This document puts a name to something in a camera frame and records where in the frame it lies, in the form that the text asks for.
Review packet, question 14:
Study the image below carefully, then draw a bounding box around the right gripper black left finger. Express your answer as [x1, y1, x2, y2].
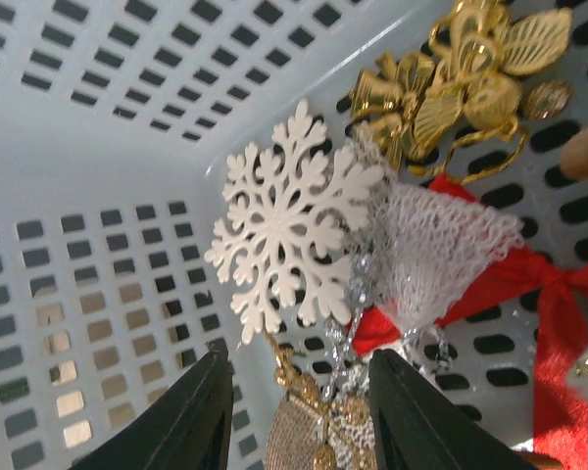
[72, 341, 234, 470]

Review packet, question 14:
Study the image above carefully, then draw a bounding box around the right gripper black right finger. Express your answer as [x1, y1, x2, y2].
[368, 350, 534, 470]

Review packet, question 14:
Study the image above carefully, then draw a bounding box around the white perforated plastic basket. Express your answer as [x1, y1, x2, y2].
[0, 0, 588, 470]

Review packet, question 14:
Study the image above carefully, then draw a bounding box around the white lace red bow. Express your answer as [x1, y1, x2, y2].
[342, 124, 588, 470]

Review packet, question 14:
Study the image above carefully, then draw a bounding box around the white snowflake ornament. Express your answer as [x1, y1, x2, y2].
[204, 99, 384, 345]

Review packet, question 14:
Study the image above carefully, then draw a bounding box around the gold bells leaf ornament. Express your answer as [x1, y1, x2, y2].
[349, 1, 572, 183]

